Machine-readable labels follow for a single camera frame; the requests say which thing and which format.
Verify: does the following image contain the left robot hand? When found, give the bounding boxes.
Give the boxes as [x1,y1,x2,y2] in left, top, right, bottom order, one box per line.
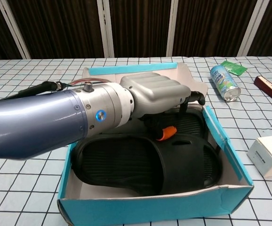
[119,72,206,142]

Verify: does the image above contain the black slipper with ragged heel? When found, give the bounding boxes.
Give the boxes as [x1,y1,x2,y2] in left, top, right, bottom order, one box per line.
[71,134,223,196]

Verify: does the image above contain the light blue shoe box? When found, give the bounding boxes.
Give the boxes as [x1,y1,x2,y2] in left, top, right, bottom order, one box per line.
[56,61,254,226]

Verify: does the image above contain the white stapler box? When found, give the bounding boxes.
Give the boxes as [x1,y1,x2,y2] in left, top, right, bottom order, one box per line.
[247,134,272,178]

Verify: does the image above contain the blue drink can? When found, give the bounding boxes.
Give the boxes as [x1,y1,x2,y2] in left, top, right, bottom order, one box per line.
[210,65,242,102]

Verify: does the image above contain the green sachet packet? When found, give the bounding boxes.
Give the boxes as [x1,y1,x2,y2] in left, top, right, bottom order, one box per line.
[220,60,248,76]

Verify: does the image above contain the white metal frame post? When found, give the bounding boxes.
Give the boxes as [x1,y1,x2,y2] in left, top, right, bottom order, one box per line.
[166,0,179,57]
[236,0,272,57]
[0,0,31,59]
[96,0,115,58]

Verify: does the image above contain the left wrist cable bundle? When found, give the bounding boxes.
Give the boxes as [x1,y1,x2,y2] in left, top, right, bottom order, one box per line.
[8,79,113,99]

